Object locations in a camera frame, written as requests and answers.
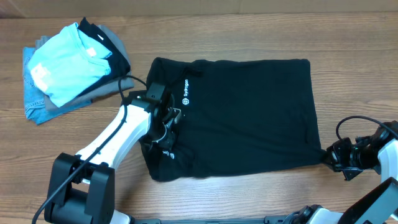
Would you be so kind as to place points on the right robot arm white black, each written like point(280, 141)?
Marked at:
point(377, 152)

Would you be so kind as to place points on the black folded garment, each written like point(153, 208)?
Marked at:
point(118, 62)

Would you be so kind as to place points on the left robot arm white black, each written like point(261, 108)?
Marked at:
point(82, 186)

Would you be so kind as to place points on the black polo shirt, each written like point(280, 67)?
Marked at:
point(238, 118)

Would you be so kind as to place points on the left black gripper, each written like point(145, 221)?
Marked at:
point(170, 129)

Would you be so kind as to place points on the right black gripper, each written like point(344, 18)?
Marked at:
point(336, 153)

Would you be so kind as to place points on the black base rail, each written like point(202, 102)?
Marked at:
point(278, 219)

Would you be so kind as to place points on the grey folded garment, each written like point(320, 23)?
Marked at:
point(97, 92)

